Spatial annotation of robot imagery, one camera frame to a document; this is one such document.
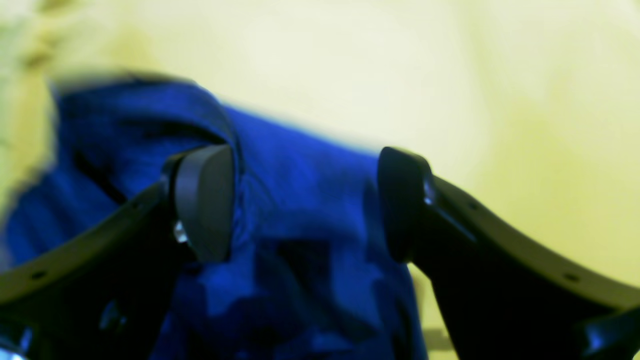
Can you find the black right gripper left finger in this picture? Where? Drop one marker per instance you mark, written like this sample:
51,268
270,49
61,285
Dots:
104,294

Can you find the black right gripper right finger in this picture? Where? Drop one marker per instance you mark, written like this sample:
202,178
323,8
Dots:
502,295

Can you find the dark blue long-sleeve shirt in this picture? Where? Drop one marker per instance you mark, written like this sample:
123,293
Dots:
309,275

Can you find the yellow table cloth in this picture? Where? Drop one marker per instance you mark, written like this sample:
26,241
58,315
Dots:
529,106

